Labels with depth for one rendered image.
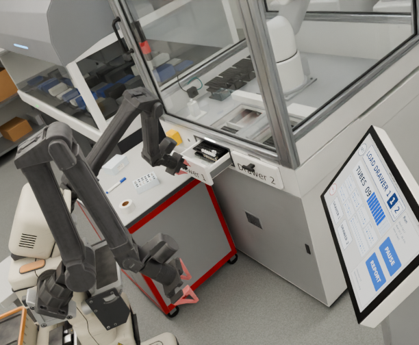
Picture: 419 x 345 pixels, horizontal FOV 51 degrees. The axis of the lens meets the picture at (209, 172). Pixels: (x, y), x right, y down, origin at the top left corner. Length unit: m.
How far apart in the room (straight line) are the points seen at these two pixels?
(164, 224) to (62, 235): 1.18
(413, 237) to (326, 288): 1.19
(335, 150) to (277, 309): 0.99
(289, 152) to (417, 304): 0.67
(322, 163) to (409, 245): 0.82
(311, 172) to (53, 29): 1.54
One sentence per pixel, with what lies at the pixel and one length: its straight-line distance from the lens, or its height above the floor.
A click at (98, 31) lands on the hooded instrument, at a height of 1.44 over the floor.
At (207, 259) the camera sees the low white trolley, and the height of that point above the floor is 0.21.
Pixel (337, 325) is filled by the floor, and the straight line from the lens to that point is 2.39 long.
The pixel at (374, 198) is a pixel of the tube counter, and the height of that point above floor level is 1.12.
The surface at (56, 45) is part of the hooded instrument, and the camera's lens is 2.56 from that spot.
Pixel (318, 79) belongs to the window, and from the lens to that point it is 1.75.
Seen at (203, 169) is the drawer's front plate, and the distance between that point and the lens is 1.97.
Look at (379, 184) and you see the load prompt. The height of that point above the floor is 1.15.
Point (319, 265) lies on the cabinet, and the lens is 2.13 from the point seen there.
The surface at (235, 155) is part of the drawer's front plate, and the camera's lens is 1.98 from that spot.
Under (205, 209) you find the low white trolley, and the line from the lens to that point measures 2.40.
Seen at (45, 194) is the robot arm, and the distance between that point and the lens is 1.08.
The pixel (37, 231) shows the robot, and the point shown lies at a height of 1.33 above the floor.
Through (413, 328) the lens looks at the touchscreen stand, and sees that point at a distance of 1.62.
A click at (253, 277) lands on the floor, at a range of 2.66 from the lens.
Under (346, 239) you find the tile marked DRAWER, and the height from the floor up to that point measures 1.00.
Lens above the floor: 1.97
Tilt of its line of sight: 33 degrees down
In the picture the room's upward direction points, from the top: 21 degrees counter-clockwise
